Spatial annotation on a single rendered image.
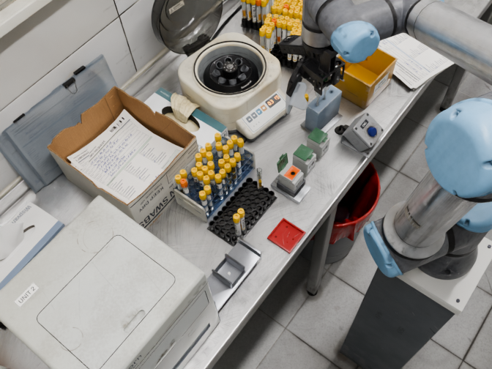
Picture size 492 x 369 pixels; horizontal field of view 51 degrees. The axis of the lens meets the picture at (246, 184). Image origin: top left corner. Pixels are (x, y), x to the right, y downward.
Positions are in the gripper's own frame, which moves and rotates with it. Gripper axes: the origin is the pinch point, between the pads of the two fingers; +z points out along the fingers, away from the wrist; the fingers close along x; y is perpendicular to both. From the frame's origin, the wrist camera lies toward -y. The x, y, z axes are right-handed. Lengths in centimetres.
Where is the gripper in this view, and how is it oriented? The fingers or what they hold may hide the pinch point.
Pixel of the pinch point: (307, 96)
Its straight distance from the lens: 128.4
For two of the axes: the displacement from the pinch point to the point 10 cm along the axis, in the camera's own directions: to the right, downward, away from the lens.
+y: 6.5, 6.2, -4.3
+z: 0.6, 5.3, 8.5
